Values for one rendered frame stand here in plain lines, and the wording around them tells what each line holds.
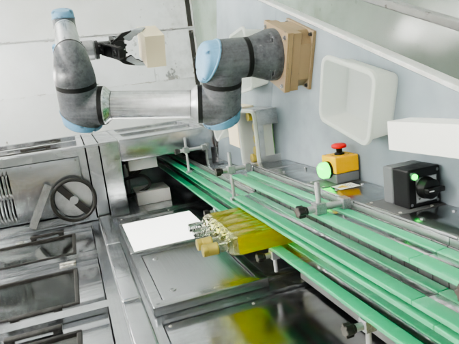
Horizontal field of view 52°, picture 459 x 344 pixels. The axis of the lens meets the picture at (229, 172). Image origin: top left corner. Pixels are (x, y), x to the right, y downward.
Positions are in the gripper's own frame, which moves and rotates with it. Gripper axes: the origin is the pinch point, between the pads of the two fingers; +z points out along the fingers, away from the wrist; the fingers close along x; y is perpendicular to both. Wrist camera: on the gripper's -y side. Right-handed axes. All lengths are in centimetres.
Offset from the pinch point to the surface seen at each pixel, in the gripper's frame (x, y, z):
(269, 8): -19, -36, 36
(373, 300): 22, -129, 20
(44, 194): 67, 14, -51
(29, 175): 62, 24, -57
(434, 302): 5, -145, 18
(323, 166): 9, -94, 26
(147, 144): 55, 25, 0
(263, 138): 23, -49, 30
